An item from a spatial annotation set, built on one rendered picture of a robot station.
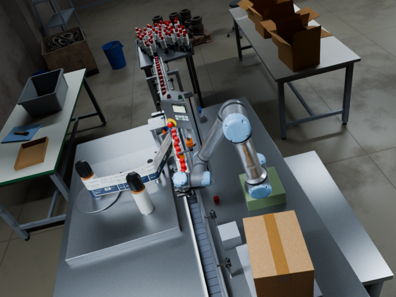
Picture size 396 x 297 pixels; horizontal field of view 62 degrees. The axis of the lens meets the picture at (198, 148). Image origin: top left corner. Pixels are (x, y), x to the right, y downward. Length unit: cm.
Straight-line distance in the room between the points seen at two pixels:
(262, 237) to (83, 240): 110
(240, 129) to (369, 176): 209
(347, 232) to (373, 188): 139
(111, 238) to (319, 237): 115
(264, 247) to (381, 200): 184
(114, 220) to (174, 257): 47
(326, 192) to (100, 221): 136
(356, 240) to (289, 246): 49
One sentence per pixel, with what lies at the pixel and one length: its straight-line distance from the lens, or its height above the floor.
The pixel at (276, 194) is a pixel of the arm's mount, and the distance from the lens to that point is 194.
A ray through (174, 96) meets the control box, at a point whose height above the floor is 147.
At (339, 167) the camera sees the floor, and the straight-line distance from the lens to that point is 341.
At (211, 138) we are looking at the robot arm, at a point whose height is 135.
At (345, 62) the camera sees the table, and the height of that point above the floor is 77.
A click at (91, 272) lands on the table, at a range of 205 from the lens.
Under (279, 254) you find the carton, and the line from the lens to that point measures 148.
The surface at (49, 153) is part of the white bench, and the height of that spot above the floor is 80.
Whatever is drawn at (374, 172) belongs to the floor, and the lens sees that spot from 340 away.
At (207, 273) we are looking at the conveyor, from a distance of 175.
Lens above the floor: 238
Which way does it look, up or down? 39 degrees down
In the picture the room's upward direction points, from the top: 15 degrees counter-clockwise
